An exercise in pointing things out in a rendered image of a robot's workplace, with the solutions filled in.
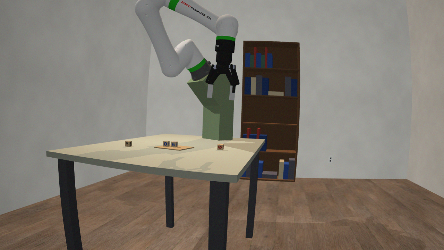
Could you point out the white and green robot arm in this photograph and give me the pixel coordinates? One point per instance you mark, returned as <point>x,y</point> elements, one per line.
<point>186,54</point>

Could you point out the tan square mat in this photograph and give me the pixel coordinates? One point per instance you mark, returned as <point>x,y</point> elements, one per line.
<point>174,148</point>

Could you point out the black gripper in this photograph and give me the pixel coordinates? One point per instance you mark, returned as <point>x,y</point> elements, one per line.
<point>223,66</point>

